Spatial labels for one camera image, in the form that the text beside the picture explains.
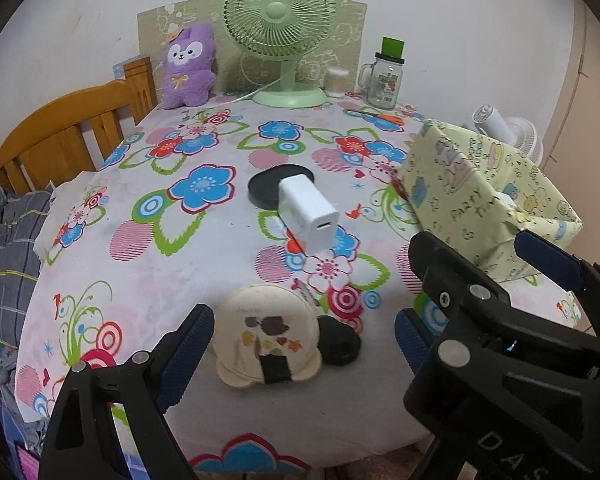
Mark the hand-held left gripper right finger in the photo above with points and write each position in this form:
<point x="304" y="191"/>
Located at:
<point x="409" y="342"/>

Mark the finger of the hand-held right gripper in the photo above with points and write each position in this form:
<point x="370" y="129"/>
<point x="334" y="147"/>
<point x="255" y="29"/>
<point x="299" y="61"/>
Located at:
<point x="547" y="260"/>
<point x="445" y="275"/>

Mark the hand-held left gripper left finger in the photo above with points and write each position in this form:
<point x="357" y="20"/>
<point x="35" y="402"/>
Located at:
<point x="185" y="355"/>

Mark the small black case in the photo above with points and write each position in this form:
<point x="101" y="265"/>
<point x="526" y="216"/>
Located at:
<point x="337" y="342"/>

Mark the cream round pouch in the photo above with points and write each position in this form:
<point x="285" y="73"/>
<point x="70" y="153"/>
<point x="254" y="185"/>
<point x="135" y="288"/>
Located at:
<point x="265" y="335"/>

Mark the yellow printed box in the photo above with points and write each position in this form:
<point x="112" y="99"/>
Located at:
<point x="460" y="185"/>

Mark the large white charger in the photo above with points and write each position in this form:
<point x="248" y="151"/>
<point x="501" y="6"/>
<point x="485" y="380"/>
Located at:
<point x="307" y="215"/>

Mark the black round case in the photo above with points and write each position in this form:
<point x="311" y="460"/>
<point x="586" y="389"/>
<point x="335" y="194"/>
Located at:
<point x="265" y="187"/>

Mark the white standing fan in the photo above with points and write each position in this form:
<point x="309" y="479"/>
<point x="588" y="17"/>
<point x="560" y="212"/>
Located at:
<point x="505" y="130"/>

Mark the beige door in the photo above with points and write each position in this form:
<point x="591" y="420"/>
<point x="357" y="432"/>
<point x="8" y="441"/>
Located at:
<point x="595" y="110"/>

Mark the blue printed cloth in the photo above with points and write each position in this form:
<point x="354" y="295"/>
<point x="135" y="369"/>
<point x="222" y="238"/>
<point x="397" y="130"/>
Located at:
<point x="15" y="440"/>

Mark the plaid bedding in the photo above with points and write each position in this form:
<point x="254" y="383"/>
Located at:
<point x="10" y="260"/>

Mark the glass jar with green lid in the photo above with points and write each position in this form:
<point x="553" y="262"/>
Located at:
<point x="385" y="85"/>

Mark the cotton swab container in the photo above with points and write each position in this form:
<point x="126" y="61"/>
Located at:
<point x="336" y="82"/>

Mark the wooden headboard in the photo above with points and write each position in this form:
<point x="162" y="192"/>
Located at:
<point x="70" y="125"/>

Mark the purple plush toy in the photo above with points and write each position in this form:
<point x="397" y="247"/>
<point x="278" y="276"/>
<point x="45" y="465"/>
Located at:
<point x="187" y="70"/>

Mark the blue paper sheet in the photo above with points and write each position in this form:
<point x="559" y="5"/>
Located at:
<point x="122" y="67"/>

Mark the green desk fan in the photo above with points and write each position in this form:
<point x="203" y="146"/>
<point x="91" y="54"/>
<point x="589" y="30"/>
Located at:
<point x="280" y="10"/>

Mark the green patterned panel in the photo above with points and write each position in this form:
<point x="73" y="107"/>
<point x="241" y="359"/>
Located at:
<point x="155" y="25"/>

